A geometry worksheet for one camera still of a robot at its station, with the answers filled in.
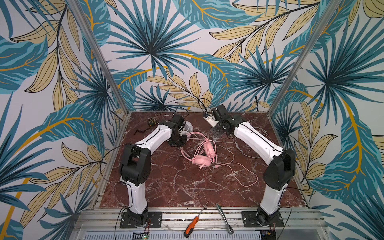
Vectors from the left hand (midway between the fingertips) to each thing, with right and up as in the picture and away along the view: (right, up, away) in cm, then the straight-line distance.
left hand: (183, 145), depth 91 cm
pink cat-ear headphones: (+12, -7, -11) cm, 17 cm away
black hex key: (-32, +8, +17) cm, 37 cm away
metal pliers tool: (+23, -37, -20) cm, 48 cm away
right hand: (+19, +11, -2) cm, 22 cm away
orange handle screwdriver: (+5, -36, -19) cm, 41 cm away
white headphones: (+1, +10, +10) cm, 14 cm away
